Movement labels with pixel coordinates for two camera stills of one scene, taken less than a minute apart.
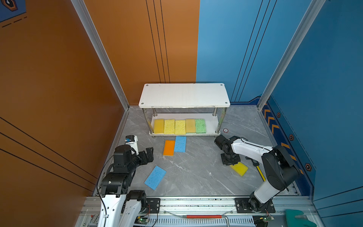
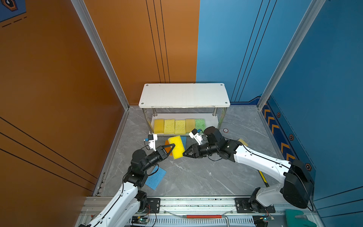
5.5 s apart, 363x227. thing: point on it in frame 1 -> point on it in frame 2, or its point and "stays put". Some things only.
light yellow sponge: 169,126 stays put
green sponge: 200,126 stays put
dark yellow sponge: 190,125 stays put
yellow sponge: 240,168 -> 179,149
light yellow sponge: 180,127 stays put
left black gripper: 149,154 -> 160,152
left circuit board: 142,219 stays put
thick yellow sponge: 159,125 stays put
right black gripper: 235,160 -> 193,148
